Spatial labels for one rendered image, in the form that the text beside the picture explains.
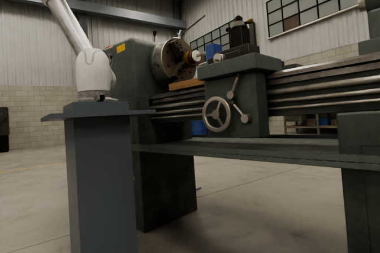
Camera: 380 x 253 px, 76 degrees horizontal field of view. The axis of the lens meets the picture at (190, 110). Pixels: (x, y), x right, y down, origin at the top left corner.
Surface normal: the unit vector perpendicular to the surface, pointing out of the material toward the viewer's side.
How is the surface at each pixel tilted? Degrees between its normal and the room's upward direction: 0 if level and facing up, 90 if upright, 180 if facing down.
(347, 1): 90
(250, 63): 90
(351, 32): 90
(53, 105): 90
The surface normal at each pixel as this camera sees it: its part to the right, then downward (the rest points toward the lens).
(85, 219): 0.58, -0.07
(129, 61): -0.71, 0.03
